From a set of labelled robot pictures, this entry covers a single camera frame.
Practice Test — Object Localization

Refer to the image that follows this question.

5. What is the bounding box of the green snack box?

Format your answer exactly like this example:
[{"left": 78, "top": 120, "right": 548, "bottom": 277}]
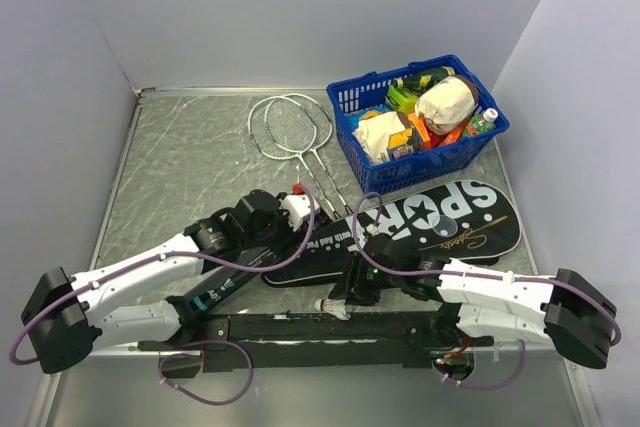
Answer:
[{"left": 385, "top": 85, "right": 419, "bottom": 115}]

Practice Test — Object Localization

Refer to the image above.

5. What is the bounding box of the blue plastic basket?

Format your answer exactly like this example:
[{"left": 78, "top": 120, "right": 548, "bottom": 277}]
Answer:
[{"left": 326, "top": 54, "right": 510, "bottom": 194}]

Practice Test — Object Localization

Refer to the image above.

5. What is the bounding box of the green plastic bottle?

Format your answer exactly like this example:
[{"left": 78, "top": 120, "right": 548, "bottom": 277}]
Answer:
[{"left": 462, "top": 108, "right": 499, "bottom": 138}]

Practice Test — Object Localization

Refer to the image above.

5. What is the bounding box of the yellow blue snack box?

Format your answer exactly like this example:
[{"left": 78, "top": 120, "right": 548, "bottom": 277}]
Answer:
[{"left": 386, "top": 128, "right": 416, "bottom": 160}]

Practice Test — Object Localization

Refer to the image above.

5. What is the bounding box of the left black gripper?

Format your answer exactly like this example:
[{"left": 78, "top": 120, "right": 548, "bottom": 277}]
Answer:
[{"left": 242, "top": 193, "right": 312, "bottom": 261}]

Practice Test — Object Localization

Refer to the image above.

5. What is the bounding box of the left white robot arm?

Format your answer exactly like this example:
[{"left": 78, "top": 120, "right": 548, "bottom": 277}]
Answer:
[{"left": 20, "top": 190, "right": 319, "bottom": 374}]

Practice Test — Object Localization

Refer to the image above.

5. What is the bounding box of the white badminton racket left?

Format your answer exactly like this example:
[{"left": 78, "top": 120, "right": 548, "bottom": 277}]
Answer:
[{"left": 247, "top": 96, "right": 339, "bottom": 219}]

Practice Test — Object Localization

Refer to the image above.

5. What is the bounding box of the black shuttlecock tube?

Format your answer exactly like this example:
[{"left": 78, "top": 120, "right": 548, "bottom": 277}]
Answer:
[{"left": 185, "top": 247, "right": 279, "bottom": 316}]

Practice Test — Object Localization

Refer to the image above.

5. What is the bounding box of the dark green bottle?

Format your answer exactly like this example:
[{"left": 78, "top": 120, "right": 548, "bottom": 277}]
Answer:
[{"left": 392, "top": 66, "right": 456, "bottom": 91}]

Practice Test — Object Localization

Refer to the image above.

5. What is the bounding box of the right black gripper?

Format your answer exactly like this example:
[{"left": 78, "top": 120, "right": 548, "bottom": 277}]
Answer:
[{"left": 328, "top": 250, "right": 403, "bottom": 307}]

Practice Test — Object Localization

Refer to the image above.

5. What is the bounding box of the white shuttlecock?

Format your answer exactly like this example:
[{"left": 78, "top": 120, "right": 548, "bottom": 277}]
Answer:
[{"left": 314, "top": 299, "right": 351, "bottom": 321}]

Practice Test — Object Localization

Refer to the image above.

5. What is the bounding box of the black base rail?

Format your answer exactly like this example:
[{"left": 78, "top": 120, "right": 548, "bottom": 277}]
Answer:
[{"left": 134, "top": 310, "right": 496, "bottom": 373}]

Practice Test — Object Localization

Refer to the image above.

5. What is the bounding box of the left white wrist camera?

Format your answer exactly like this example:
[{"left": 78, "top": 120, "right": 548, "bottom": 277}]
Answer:
[{"left": 280, "top": 183, "right": 320, "bottom": 231}]

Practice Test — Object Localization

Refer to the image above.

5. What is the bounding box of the purple cable under rail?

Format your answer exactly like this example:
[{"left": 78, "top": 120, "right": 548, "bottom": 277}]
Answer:
[{"left": 157, "top": 337, "right": 257, "bottom": 406}]

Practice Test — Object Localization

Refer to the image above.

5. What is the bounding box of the beige paper bag roll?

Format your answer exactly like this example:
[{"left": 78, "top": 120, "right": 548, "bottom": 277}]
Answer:
[{"left": 414, "top": 75, "right": 479, "bottom": 135}]

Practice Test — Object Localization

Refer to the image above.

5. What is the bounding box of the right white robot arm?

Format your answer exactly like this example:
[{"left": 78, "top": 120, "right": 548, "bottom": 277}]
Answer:
[{"left": 329, "top": 234, "right": 621, "bottom": 369}]

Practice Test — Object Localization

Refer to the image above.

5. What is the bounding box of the orange snack box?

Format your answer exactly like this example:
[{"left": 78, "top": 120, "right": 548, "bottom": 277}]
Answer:
[{"left": 408, "top": 113, "right": 469, "bottom": 150}]

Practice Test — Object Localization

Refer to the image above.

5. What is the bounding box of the black racket bag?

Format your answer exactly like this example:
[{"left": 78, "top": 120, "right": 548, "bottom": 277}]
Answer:
[{"left": 262, "top": 179, "right": 521, "bottom": 288}]

